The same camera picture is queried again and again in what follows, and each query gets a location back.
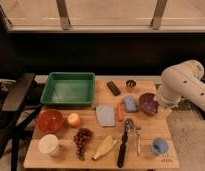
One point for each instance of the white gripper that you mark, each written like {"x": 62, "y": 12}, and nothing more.
{"x": 163, "y": 113}

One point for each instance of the light blue towel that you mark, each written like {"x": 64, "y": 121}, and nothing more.
{"x": 105, "y": 115}

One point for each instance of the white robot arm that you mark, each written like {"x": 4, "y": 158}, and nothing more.
{"x": 182, "y": 80}

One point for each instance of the green plastic tray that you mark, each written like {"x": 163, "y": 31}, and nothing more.
{"x": 69, "y": 89}

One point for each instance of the purple bowl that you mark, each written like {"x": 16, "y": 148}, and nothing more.
{"x": 148, "y": 104}

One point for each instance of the blue sponge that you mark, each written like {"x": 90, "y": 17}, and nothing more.
{"x": 130, "y": 104}

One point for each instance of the blue cup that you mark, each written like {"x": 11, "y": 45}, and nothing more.
{"x": 159, "y": 146}

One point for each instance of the silver fork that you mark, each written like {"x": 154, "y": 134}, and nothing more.
{"x": 138, "y": 133}

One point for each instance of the orange carrot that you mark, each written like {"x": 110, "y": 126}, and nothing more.
{"x": 120, "y": 115}

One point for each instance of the small metal cup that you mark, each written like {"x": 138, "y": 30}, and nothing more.
{"x": 130, "y": 84}

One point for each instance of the black rectangular block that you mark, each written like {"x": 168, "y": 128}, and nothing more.
{"x": 113, "y": 88}

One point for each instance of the yellow banana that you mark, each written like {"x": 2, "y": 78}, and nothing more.
{"x": 105, "y": 147}

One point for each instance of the bunch of dark grapes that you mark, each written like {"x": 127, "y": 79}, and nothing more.
{"x": 81, "y": 138}

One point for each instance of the apple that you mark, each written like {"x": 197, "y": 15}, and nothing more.
{"x": 74, "y": 120}

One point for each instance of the orange bowl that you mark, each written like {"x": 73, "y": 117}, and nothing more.
{"x": 50, "y": 121}

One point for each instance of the white cup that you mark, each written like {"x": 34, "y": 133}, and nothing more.
{"x": 49, "y": 145}

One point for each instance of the black chair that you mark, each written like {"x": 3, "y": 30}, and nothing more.
{"x": 10, "y": 112}

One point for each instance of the black handled ice cream scoop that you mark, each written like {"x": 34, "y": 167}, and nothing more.
{"x": 128, "y": 126}

